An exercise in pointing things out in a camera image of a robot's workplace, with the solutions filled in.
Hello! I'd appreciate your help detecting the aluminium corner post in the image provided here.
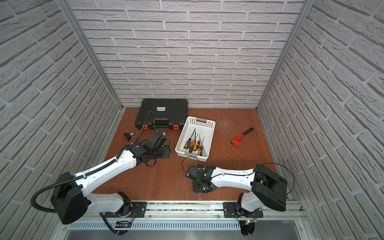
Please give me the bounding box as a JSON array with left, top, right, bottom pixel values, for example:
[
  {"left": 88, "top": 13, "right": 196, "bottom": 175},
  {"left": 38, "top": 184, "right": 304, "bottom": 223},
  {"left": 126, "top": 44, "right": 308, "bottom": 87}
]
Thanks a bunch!
[
  {"left": 255, "top": 0, "right": 315, "bottom": 111},
  {"left": 56, "top": 0, "right": 124, "bottom": 111}
]

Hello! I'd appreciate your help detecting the yellow handle screwdriver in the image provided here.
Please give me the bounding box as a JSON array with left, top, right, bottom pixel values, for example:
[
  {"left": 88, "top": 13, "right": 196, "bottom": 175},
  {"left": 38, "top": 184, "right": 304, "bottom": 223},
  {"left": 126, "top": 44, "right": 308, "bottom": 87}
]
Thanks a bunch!
[{"left": 193, "top": 132, "right": 197, "bottom": 152}]

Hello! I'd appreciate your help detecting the black yellow long screwdriver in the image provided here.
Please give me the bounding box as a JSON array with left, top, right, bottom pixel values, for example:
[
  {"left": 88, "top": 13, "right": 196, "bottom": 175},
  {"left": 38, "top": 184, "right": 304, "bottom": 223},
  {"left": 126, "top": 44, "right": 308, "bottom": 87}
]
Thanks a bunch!
[{"left": 184, "top": 130, "right": 196, "bottom": 150}]

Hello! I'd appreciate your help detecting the white perforated plastic bin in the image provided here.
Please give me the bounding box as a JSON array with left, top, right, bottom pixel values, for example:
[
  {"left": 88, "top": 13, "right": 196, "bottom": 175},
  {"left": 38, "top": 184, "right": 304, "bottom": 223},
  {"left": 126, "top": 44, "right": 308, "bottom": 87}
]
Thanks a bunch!
[{"left": 175, "top": 116, "right": 216, "bottom": 162}]

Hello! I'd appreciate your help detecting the small black loose part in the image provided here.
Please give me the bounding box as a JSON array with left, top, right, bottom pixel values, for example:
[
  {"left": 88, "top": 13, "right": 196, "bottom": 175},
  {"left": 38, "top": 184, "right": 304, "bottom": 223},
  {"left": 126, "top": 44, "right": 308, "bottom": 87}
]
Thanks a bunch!
[{"left": 123, "top": 132, "right": 136, "bottom": 142}]

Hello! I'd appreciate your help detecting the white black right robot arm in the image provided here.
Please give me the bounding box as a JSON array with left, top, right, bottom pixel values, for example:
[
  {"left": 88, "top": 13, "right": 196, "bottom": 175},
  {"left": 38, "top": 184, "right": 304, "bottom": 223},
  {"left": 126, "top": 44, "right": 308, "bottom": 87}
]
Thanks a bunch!
[{"left": 186, "top": 165, "right": 288, "bottom": 219}]

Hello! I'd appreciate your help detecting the orange handle screwdriver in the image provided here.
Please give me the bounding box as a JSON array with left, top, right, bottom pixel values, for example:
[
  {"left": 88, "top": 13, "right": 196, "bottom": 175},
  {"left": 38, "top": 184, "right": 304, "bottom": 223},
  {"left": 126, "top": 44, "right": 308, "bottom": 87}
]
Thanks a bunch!
[{"left": 191, "top": 137, "right": 197, "bottom": 151}]

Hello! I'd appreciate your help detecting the red pipe wrench black handle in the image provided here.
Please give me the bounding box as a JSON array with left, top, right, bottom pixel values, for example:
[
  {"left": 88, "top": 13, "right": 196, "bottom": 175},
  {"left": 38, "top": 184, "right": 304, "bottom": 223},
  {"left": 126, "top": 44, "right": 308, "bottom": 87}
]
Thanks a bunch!
[{"left": 230, "top": 127, "right": 254, "bottom": 147}]

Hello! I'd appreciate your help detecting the black corrugated cable conduit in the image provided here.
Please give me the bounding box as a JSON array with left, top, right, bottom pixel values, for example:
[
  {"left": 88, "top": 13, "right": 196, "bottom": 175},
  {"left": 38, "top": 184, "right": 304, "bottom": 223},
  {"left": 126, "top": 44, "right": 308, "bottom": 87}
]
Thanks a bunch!
[{"left": 30, "top": 157, "right": 118, "bottom": 214}]

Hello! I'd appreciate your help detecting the orange black screwdriver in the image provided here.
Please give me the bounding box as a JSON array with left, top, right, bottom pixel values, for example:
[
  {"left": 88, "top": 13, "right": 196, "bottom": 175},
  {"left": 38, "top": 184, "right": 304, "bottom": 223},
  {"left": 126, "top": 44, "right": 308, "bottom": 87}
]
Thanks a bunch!
[
  {"left": 196, "top": 138, "right": 201, "bottom": 152},
  {"left": 189, "top": 139, "right": 196, "bottom": 153}
]

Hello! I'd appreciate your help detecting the clear handle tester screwdriver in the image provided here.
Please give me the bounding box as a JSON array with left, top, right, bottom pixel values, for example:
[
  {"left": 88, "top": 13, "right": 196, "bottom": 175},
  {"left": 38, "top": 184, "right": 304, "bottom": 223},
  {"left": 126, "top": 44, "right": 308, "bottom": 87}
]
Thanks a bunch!
[{"left": 201, "top": 138, "right": 206, "bottom": 157}]

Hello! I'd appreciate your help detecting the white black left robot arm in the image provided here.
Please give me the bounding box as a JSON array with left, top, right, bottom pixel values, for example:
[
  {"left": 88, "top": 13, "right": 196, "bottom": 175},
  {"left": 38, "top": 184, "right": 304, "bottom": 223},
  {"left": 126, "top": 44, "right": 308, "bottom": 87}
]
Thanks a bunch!
[{"left": 31, "top": 130, "right": 171, "bottom": 225}]

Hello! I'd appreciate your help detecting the aluminium corner post right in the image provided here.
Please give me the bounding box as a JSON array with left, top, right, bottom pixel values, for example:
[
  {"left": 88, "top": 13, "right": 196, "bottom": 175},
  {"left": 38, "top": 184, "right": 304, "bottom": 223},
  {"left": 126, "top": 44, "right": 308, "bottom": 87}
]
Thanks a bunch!
[{"left": 255, "top": 0, "right": 315, "bottom": 111}]

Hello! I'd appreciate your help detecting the aluminium corner post left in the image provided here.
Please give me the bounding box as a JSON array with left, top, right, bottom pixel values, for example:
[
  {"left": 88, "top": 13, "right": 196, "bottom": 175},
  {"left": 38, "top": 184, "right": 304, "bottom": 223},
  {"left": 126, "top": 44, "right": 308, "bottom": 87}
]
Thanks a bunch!
[{"left": 56, "top": 0, "right": 124, "bottom": 111}]

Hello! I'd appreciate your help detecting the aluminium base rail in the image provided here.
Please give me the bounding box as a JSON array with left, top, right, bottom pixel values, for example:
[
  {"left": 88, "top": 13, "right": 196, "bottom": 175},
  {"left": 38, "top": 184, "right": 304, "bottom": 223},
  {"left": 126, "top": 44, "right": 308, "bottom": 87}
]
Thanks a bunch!
[{"left": 68, "top": 201, "right": 307, "bottom": 231}]

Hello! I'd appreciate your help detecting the black plastic tool case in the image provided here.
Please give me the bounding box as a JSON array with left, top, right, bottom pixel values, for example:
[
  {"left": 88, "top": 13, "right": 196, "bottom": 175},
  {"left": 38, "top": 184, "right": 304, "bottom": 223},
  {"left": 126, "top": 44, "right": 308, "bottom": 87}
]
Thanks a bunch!
[{"left": 135, "top": 98, "right": 188, "bottom": 130}]

